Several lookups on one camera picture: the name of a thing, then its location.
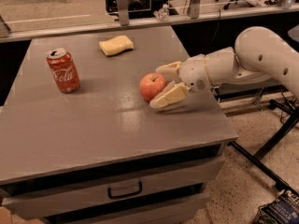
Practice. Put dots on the blue vinegar chips bag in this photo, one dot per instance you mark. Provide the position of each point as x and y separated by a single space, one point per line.
283 210

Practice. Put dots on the black drawer handle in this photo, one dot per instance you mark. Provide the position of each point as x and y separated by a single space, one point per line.
124 190

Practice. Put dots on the grey drawer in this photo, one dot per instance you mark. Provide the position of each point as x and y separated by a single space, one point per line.
68 198
166 207

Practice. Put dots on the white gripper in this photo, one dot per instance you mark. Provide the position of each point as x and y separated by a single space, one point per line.
192 73

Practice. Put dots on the red Coca-Cola can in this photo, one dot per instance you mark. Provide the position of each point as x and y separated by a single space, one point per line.
63 69

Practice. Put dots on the metal railing frame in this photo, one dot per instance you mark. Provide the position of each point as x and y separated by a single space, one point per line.
28 19

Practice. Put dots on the lower grey drawer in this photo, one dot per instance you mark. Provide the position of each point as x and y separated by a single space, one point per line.
166 207

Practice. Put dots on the yellow sponge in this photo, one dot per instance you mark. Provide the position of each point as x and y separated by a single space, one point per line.
116 45

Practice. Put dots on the clear plastic water bottle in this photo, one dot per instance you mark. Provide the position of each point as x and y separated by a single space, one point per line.
163 13

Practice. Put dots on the black tripod stand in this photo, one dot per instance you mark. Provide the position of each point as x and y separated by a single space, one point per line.
291 108

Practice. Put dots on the red apple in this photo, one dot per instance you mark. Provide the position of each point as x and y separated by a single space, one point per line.
151 84

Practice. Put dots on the upper grey drawer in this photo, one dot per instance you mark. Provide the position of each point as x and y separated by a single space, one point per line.
68 198

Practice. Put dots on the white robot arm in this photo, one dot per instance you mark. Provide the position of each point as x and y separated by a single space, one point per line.
258 54

